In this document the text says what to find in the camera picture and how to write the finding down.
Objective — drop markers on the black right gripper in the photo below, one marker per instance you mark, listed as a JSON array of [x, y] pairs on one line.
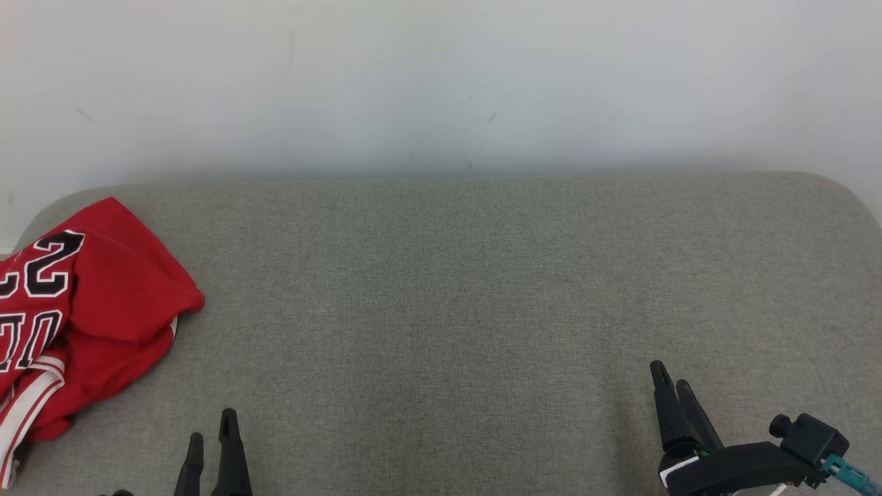
[[737, 472]]

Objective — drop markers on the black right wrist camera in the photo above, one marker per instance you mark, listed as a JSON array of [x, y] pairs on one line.
[[809, 437]]

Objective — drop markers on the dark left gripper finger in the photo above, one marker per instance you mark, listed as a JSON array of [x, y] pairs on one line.
[[191, 472], [231, 461]]

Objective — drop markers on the red shorts with white stripe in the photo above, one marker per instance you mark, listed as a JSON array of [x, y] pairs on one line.
[[131, 275]]

